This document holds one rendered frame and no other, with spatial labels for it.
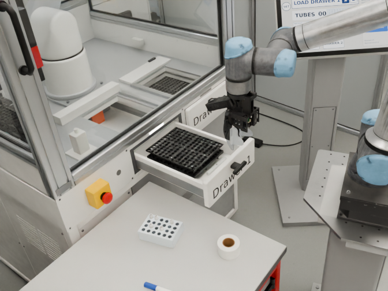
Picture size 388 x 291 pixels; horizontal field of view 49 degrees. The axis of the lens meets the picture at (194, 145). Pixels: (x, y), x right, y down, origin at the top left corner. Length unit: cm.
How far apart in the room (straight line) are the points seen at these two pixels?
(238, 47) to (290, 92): 222
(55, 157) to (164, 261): 46
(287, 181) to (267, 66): 162
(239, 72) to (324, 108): 118
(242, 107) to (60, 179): 59
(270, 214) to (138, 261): 131
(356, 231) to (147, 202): 71
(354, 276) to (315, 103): 93
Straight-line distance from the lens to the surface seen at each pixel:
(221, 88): 188
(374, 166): 127
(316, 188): 160
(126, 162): 155
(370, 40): 214
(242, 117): 127
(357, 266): 173
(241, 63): 120
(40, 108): 125
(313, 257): 238
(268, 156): 298
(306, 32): 127
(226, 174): 144
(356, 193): 146
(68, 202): 144
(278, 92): 344
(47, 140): 129
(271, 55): 118
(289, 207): 256
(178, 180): 148
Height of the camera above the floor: 182
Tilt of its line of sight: 36 degrees down
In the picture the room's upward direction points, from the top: 6 degrees counter-clockwise
